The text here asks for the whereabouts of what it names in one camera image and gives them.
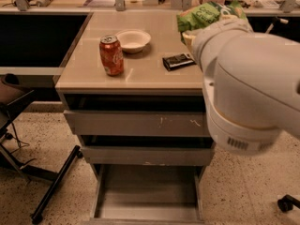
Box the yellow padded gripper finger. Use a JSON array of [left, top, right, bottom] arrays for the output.
[[182, 29, 200, 53]]

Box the green rice chip bag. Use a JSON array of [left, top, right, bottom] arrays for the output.
[[176, 1, 248, 43]]

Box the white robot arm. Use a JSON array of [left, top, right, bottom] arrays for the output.
[[182, 17, 300, 156]]

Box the grey drawer cabinet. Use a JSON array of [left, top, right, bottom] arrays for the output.
[[54, 10, 219, 225]]

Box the top grey drawer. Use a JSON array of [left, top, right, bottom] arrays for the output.
[[64, 95, 209, 138]]

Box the grey drawer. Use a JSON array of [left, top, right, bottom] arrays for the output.
[[82, 165, 205, 225], [64, 95, 209, 138], [82, 136, 214, 166]]

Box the middle grey drawer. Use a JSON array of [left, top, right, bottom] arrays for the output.
[[82, 136, 214, 166]]

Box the bottom grey drawer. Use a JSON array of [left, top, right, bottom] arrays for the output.
[[82, 165, 205, 225]]

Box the black snack packet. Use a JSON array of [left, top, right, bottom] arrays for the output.
[[162, 53, 195, 71]]

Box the white bowl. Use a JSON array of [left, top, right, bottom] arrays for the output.
[[115, 29, 151, 53]]

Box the orange soda can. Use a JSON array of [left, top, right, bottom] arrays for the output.
[[99, 35, 124, 76]]

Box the black caster wheel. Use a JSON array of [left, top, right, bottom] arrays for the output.
[[277, 195, 300, 213]]

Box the black chair frame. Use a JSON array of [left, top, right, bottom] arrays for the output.
[[0, 73, 84, 225]]

